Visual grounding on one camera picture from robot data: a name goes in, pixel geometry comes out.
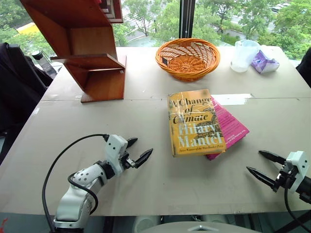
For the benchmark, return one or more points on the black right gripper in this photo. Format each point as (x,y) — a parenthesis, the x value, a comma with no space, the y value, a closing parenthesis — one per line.
(283,178)

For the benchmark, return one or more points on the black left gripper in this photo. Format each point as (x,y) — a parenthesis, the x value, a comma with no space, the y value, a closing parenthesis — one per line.
(126,162)

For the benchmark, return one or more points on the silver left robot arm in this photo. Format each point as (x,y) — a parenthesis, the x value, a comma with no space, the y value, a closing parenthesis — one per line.
(73,201)

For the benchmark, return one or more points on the pink paperback book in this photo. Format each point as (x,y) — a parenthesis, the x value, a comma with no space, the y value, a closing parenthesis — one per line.
(230,128)

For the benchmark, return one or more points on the yellow hardcover book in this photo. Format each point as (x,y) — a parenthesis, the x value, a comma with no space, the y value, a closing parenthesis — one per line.
(194,126)

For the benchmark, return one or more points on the brown wooden bookshelf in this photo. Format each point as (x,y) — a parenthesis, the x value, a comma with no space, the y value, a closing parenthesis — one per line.
(92,41)

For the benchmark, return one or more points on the white rounded shape under table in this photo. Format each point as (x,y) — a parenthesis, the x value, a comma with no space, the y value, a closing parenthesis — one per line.
(215,219)
(145,224)

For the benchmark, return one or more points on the grey robot torso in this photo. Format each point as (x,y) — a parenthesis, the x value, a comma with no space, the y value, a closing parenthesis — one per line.
(199,228)

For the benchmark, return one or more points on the orange woven basket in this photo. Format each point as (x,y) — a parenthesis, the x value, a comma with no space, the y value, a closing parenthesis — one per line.
(187,63)

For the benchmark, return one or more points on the purple and white packet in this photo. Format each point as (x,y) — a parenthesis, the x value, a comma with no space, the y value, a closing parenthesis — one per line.
(264,63)

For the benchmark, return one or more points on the dark chair back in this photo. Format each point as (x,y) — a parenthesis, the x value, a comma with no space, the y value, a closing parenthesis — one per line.
(306,68)

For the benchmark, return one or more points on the clear plastic measuring cup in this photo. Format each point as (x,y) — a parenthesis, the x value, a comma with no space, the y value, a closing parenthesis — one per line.
(243,55)

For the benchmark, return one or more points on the clear bottle with black cap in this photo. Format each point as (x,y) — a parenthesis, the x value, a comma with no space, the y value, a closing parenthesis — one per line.
(42,61)

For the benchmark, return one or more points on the black chair with dark cloth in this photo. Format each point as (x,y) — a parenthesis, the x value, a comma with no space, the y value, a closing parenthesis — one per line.
(19,92)

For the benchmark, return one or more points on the red object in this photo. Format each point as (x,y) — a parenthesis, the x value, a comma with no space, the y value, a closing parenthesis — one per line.
(3,225)

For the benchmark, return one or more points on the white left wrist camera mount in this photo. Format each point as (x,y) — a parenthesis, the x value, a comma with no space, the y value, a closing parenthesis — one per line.
(114,150)

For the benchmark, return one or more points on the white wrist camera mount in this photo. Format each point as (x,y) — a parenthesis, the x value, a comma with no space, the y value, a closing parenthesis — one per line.
(297,161)
(114,150)

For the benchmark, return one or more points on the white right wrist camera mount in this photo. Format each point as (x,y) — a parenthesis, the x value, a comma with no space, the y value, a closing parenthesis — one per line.
(297,161)

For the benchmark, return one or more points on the dark window frame post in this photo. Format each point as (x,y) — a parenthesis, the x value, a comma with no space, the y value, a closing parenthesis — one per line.
(190,17)

